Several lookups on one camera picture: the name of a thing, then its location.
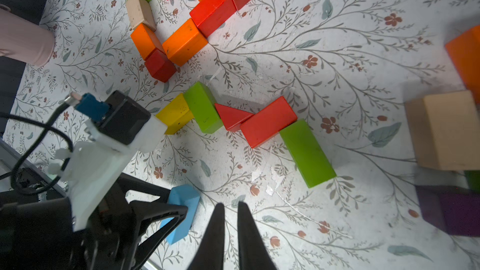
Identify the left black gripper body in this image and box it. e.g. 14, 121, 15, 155
72, 174, 143, 270

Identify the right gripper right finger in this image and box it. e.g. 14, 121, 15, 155
237, 201, 276, 270

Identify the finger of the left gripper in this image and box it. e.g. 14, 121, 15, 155
117, 173, 171, 203
129, 200, 188, 270

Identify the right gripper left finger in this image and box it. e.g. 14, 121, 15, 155
187, 203, 225, 270

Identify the light blue block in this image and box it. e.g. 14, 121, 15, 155
166, 184, 200, 245

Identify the yellow block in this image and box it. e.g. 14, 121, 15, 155
156, 94, 194, 135

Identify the small red block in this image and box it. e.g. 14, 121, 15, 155
145, 49, 177, 83

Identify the red triangle block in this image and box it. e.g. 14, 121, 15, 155
214, 103, 254, 133

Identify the natural wood block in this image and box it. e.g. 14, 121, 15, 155
126, 0, 156, 32
404, 91, 480, 171

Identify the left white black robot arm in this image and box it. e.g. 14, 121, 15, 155
1, 115, 188, 270

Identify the pink pen cup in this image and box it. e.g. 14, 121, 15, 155
1, 4, 55, 67

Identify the purple block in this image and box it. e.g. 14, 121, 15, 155
415, 186, 480, 238

